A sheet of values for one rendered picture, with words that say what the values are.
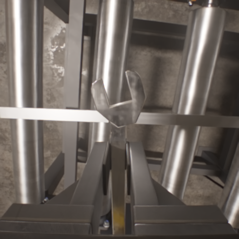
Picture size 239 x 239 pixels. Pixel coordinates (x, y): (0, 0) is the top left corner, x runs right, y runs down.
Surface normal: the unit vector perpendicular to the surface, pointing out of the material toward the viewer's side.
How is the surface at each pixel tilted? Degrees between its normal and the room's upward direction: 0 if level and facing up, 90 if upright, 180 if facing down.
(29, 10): 42
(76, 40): 0
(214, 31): 3
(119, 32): 20
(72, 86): 0
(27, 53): 31
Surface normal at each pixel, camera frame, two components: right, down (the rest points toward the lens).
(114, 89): 0.32, 0.29
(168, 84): -0.02, 0.26
